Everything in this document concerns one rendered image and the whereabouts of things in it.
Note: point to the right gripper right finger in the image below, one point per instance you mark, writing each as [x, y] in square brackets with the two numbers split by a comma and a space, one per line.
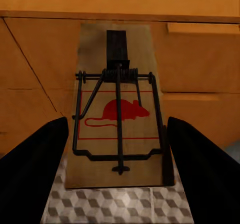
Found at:
[210, 177]

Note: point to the cabinet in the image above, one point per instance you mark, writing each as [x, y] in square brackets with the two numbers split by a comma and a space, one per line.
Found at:
[197, 51]

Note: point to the mousetrap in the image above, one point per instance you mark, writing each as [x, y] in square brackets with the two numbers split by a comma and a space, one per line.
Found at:
[118, 133]

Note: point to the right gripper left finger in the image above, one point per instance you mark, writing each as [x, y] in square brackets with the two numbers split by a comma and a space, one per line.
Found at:
[28, 171]

